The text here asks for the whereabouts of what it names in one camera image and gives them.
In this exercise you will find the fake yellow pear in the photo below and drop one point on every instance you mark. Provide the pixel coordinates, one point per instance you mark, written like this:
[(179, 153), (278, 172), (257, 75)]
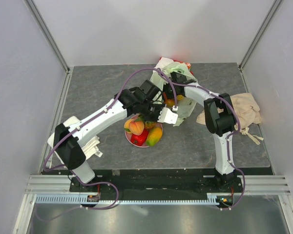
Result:
[(126, 125)]

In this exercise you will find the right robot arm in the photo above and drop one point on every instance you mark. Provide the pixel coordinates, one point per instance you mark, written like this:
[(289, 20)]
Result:
[(220, 120)]

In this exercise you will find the small yellow fake fruit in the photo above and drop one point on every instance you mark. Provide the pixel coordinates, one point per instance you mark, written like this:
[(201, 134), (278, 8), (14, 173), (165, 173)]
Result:
[(180, 97)]

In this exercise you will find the fake red bell pepper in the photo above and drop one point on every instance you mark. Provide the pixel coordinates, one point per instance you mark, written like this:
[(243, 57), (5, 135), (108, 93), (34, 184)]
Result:
[(139, 140)]

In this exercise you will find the white red cartoon bag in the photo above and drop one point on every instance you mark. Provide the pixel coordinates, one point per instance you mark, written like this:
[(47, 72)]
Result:
[(168, 65)]

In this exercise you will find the fake pineapple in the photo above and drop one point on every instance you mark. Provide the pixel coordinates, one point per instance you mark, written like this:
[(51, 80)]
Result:
[(147, 124)]

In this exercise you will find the pink plate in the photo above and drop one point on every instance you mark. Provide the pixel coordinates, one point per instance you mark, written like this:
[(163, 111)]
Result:
[(128, 136)]

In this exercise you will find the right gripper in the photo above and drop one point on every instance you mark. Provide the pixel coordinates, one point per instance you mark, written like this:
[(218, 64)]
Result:
[(169, 96)]

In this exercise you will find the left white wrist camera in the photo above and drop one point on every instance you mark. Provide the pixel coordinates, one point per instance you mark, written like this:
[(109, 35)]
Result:
[(168, 115)]

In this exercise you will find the slotted cable duct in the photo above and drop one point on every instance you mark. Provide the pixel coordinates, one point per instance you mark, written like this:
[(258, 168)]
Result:
[(87, 200)]

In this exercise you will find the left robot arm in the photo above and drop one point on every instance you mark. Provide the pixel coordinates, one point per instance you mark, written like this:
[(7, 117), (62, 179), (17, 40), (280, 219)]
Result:
[(71, 140)]

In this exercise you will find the beige crumpled cloth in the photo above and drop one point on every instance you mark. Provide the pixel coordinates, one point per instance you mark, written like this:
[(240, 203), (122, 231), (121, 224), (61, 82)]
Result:
[(248, 113)]

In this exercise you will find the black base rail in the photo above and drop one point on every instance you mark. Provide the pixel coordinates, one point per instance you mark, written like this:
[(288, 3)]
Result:
[(194, 180)]

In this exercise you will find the fake peach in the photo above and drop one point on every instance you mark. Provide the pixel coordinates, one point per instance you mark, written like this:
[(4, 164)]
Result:
[(136, 127)]

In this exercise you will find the white folded towel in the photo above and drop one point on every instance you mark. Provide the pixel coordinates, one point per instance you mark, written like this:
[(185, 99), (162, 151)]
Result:
[(90, 149)]

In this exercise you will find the fake red orange mango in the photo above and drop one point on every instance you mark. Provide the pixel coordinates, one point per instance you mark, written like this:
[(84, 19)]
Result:
[(169, 102)]

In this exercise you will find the green avocado print plastic bag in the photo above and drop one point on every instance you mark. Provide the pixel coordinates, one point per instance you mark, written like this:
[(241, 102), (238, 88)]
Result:
[(186, 105)]

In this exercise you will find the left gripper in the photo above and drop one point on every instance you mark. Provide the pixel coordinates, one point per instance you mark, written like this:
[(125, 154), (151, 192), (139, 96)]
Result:
[(159, 106)]

